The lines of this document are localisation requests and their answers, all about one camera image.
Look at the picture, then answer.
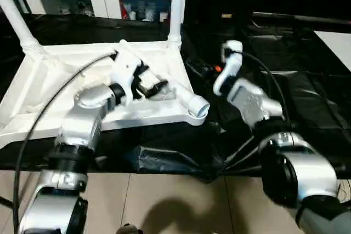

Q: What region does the white flat panel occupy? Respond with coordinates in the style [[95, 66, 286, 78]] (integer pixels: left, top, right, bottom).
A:
[[315, 30, 351, 71]]

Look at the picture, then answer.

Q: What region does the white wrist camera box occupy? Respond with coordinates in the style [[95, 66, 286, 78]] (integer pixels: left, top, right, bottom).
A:
[[212, 39, 244, 97], [111, 39, 148, 106]]

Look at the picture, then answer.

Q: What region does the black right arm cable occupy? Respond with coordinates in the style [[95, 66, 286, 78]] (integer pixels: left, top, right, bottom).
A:
[[240, 52, 290, 121]]

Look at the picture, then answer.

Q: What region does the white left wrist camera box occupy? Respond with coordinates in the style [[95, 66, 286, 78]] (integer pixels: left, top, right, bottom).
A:
[[111, 39, 148, 106]]

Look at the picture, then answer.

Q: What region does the white plastic table top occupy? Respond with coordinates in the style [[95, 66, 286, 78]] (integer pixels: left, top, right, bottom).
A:
[[0, 39, 211, 150]]

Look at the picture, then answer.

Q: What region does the white plastic table leg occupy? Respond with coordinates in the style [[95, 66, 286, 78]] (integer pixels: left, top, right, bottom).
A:
[[168, 0, 188, 48], [0, 0, 43, 55]]

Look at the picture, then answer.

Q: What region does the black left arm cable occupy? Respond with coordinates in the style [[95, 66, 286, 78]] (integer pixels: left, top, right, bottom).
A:
[[13, 52, 117, 234]]

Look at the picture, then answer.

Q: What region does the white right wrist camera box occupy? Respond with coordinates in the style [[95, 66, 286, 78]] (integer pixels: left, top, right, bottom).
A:
[[212, 39, 244, 97]]

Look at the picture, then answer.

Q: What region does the dark horizontal rail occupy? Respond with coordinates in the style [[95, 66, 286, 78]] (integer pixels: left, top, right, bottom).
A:
[[251, 12, 351, 26]]

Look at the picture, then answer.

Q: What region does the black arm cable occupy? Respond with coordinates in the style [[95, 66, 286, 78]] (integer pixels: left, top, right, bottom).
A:
[[240, 52, 290, 121], [13, 52, 117, 234]]

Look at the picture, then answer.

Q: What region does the black plastic mat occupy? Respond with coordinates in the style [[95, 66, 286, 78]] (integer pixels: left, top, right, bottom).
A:
[[0, 14, 351, 182]]

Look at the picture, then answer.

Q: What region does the dark rounded robot foot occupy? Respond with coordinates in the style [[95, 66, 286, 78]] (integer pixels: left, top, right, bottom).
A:
[[117, 224, 144, 234]]

